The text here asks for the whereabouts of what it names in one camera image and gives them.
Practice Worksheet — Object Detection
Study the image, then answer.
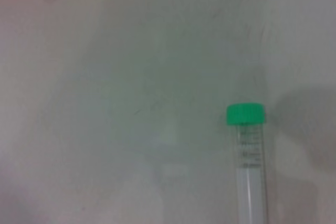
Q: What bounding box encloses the clear test tube green cap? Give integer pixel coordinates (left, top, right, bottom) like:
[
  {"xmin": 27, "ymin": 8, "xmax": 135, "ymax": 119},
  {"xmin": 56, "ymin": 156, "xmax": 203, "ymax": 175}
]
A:
[{"xmin": 226, "ymin": 102, "xmax": 267, "ymax": 224}]

